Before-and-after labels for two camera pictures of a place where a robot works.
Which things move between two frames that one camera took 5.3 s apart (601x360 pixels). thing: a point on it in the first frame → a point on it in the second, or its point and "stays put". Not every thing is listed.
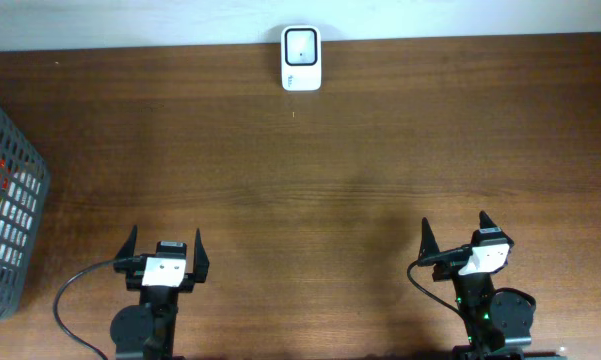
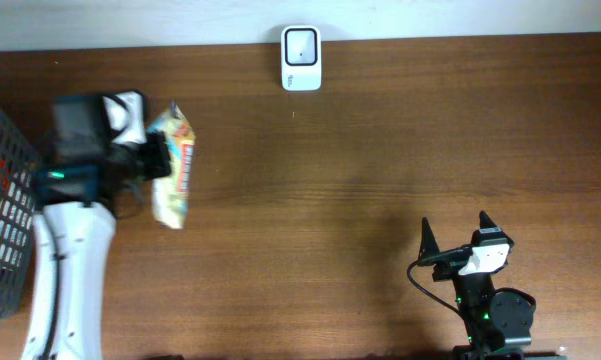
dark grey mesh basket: (14, 189) stays put
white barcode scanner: (301, 58) stays put
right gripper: (449, 261) stays put
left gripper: (133, 269) → (157, 160)
